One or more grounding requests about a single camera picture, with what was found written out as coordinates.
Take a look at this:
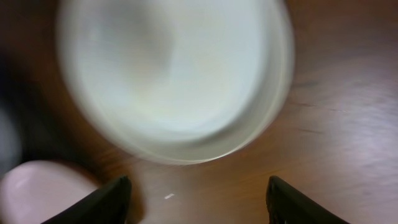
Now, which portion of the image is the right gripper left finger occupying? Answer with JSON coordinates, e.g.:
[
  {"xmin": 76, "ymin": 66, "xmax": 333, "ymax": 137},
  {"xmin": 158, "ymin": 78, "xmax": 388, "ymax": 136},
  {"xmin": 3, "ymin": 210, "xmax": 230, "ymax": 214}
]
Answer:
[{"xmin": 43, "ymin": 176, "xmax": 132, "ymax": 224}]

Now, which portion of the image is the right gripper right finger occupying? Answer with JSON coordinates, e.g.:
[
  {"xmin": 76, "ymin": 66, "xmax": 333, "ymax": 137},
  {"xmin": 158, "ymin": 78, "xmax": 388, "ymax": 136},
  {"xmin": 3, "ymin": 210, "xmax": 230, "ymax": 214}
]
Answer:
[{"xmin": 266, "ymin": 175, "xmax": 348, "ymax": 224}]

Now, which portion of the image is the white plate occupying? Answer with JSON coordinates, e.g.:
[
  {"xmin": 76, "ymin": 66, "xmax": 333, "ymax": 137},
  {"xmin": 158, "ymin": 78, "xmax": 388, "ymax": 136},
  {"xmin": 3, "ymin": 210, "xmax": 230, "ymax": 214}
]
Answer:
[
  {"xmin": 1, "ymin": 161, "xmax": 100, "ymax": 223},
  {"xmin": 57, "ymin": 1, "xmax": 294, "ymax": 164}
]

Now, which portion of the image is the brown serving tray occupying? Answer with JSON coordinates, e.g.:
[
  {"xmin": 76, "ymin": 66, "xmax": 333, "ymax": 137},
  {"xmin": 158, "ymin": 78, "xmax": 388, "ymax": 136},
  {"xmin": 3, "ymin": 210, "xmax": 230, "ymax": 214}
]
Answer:
[{"xmin": 1, "ymin": 52, "xmax": 106, "ymax": 183}]

